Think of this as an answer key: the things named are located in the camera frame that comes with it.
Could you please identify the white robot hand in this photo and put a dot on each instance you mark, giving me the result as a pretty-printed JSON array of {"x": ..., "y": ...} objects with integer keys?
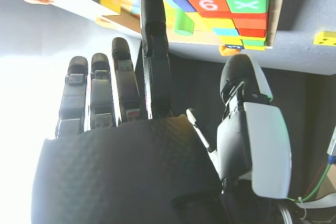
[{"x": 118, "y": 176}]

